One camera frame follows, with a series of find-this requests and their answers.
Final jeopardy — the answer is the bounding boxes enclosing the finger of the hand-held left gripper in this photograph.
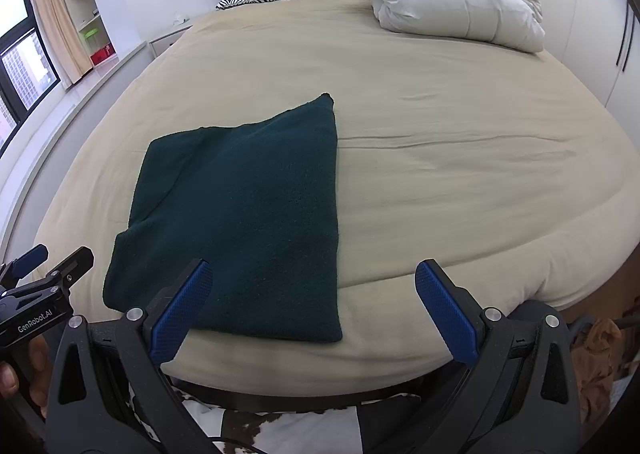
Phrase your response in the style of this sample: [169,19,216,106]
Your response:
[0,244,49,287]
[30,247,96,292]

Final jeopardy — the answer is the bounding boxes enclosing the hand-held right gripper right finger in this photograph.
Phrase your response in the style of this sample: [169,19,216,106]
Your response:
[415,259,583,454]

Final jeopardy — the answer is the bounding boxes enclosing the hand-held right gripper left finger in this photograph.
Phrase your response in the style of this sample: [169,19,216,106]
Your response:
[42,258,221,454]

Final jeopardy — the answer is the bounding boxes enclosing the dark green sweater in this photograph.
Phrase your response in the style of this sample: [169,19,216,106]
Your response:
[102,93,344,345]

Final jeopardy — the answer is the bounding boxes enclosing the person's left hand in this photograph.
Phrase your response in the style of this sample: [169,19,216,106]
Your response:
[0,334,51,402]

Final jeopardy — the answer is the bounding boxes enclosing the bed with beige sheet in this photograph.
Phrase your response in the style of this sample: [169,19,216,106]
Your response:
[30,0,640,397]

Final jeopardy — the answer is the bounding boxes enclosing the brown and white patterned cloth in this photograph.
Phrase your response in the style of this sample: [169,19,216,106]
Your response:
[127,374,426,454]

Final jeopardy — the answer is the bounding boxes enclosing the white window bench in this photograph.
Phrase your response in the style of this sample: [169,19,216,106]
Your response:
[0,42,151,245]

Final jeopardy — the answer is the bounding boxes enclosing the dark framed window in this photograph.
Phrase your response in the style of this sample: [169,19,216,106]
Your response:
[0,0,63,145]

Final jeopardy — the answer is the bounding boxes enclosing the white nightstand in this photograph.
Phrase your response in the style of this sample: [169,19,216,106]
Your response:
[149,23,193,58]

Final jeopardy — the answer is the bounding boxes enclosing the beige curtain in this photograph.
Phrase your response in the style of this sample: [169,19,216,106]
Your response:
[26,0,93,85]

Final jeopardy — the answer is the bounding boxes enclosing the white folded duvet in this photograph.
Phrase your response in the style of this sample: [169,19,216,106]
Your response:
[341,0,546,54]

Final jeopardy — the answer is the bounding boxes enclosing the white wardrobe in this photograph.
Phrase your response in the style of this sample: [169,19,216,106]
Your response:
[525,0,640,110]

